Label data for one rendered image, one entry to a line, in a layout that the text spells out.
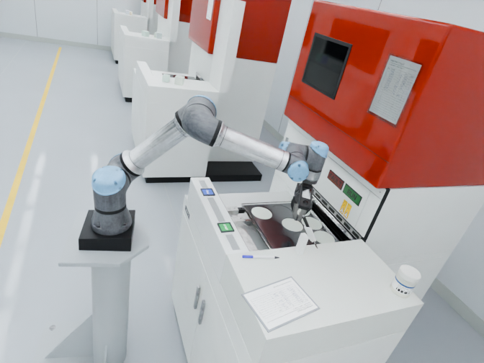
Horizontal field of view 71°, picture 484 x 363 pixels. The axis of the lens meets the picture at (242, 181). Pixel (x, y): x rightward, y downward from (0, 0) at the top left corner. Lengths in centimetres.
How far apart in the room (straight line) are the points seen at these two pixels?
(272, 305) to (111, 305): 81
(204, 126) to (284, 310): 64
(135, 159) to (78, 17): 775
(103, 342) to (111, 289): 36
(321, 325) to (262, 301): 19
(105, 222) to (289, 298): 73
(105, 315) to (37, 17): 793
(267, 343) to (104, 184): 76
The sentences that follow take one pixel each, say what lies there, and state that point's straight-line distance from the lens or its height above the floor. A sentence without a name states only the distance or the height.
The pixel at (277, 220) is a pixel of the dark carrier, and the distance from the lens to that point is 160.
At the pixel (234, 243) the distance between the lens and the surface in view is 131.
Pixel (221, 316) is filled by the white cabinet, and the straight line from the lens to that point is 136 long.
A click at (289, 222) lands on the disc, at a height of 90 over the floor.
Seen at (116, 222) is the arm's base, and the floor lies 94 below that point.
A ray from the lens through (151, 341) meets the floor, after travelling 217.
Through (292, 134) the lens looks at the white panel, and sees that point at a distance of 200.
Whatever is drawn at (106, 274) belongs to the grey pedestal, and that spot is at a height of 68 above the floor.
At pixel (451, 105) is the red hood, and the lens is 146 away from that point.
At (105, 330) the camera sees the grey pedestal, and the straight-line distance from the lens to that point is 181.
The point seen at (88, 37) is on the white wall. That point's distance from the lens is 908.
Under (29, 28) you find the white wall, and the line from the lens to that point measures 915.
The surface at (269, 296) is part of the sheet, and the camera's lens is 114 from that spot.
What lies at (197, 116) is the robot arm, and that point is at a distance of 116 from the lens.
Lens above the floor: 178
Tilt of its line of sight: 28 degrees down
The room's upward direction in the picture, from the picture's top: 13 degrees clockwise
